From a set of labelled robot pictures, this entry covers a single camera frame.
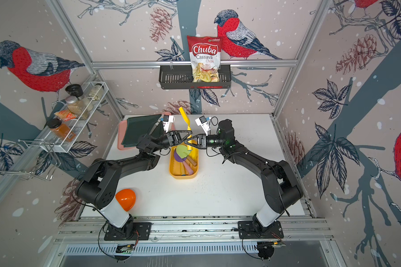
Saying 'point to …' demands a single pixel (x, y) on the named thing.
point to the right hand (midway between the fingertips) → (186, 143)
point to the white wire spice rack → (77, 125)
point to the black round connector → (265, 249)
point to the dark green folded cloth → (136, 127)
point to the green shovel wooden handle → (191, 161)
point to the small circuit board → (125, 248)
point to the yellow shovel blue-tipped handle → (189, 126)
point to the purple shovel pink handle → (190, 172)
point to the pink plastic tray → (121, 128)
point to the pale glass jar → (97, 92)
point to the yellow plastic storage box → (176, 169)
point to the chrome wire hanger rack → (28, 158)
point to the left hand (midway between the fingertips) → (192, 133)
